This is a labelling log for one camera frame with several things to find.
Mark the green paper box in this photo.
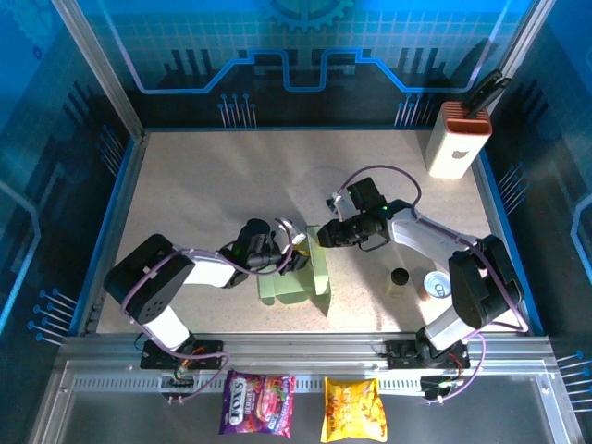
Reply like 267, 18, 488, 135
256, 225, 333, 319

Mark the small black-lid jar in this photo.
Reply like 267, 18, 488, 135
388, 266, 412, 298

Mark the metal tin can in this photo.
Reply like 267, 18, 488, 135
418, 270, 452, 302

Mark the slotted aluminium strip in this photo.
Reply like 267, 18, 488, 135
72, 375, 429, 393

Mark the white orange knife block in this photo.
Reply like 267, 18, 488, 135
424, 100, 492, 180

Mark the purple candy bag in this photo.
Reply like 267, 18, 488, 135
218, 369, 297, 439

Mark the yellow snack bag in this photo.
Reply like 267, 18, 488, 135
320, 376, 389, 444

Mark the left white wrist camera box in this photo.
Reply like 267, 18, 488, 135
276, 216, 307, 247

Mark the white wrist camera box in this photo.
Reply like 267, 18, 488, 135
325, 191, 356, 224
276, 216, 307, 247

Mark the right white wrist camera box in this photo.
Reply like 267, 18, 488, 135
325, 191, 356, 224

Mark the aluminium frame rail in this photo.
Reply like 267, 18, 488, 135
57, 331, 556, 371

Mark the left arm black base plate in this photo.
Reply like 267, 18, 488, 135
140, 339, 227, 371

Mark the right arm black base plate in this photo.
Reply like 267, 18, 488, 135
385, 339, 472, 371

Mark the black knife handle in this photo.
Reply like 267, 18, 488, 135
463, 68, 512, 115

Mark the aluminium frame post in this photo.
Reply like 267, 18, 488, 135
471, 0, 556, 93
50, 0, 149, 142

